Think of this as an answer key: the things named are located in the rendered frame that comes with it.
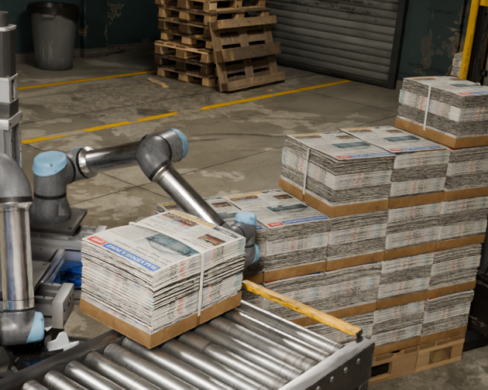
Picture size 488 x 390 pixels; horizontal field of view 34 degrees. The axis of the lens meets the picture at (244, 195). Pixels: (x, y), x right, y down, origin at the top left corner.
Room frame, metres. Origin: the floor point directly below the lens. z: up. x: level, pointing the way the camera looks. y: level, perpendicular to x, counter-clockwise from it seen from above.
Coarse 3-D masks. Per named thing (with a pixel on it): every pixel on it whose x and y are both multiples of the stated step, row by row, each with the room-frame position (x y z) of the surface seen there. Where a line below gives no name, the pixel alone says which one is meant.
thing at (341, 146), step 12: (324, 132) 3.25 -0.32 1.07; (336, 132) 3.27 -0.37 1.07; (312, 144) 3.05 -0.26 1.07; (324, 144) 3.06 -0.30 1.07; (336, 144) 3.08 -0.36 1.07; (348, 144) 3.09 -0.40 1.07; (360, 144) 3.11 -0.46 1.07; (336, 156) 2.89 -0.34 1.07; (348, 156) 2.91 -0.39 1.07; (360, 156) 2.92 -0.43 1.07; (372, 156) 2.94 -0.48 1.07; (384, 156) 2.96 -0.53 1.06
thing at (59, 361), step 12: (108, 336) 1.88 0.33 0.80; (120, 336) 1.89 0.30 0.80; (72, 348) 1.80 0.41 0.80; (84, 348) 1.81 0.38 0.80; (96, 348) 1.81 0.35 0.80; (48, 360) 1.74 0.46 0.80; (60, 360) 1.74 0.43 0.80; (72, 360) 1.75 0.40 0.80; (24, 372) 1.67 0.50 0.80; (36, 372) 1.68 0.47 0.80; (60, 372) 1.72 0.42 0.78; (0, 384) 1.62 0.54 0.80; (12, 384) 1.62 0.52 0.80
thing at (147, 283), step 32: (96, 256) 1.95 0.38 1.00; (128, 256) 1.90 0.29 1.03; (160, 256) 1.92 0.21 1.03; (192, 256) 1.94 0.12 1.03; (96, 288) 1.96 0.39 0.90; (128, 288) 1.88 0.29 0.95; (160, 288) 1.83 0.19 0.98; (192, 288) 1.94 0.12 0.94; (128, 320) 1.88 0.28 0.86; (160, 320) 1.85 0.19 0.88
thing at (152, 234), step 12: (132, 228) 2.10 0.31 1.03; (144, 228) 2.11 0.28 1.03; (168, 240) 2.04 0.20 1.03; (192, 252) 1.96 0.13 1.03; (204, 252) 1.97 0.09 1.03; (204, 264) 1.98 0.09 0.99; (204, 276) 1.98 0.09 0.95; (204, 288) 1.99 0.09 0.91; (192, 300) 1.95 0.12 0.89; (204, 300) 1.99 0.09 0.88; (192, 312) 1.95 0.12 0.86
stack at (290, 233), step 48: (288, 240) 2.76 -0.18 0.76; (336, 240) 2.88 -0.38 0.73; (384, 240) 3.01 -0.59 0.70; (432, 240) 3.14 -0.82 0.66; (240, 288) 2.65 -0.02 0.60; (288, 288) 2.76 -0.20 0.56; (336, 288) 2.88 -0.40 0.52; (384, 288) 3.02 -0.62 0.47; (336, 336) 2.90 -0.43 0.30; (384, 336) 3.04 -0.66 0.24
